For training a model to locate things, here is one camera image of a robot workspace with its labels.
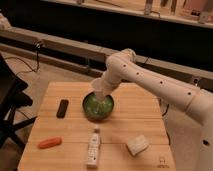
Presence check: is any white plastic bottle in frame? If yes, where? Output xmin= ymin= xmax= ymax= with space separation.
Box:
xmin=86 ymin=125 xmax=101 ymax=169

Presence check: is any white sponge block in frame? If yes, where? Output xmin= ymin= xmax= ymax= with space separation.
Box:
xmin=126 ymin=135 xmax=149 ymax=156

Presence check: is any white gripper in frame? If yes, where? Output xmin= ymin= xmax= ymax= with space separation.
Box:
xmin=101 ymin=72 xmax=121 ymax=95

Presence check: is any orange carrot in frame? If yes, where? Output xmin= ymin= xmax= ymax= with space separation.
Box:
xmin=37 ymin=137 xmax=62 ymax=149

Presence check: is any long metal rail beam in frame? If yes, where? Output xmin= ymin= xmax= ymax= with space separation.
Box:
xmin=0 ymin=27 xmax=213 ymax=88

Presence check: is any green ceramic bowl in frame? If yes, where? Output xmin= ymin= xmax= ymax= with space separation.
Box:
xmin=82 ymin=92 xmax=114 ymax=121

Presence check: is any white ceramic cup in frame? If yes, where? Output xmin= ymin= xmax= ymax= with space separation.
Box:
xmin=91 ymin=78 xmax=105 ymax=102

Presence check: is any black office chair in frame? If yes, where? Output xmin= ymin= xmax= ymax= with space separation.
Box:
xmin=0 ymin=54 xmax=35 ymax=149

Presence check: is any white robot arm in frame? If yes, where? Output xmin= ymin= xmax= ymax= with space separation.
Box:
xmin=101 ymin=49 xmax=213 ymax=171

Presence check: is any black remote control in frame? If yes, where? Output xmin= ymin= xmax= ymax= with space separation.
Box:
xmin=56 ymin=99 xmax=69 ymax=118

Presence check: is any black cable on floor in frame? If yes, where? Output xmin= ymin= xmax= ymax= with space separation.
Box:
xmin=4 ymin=39 xmax=45 ymax=76

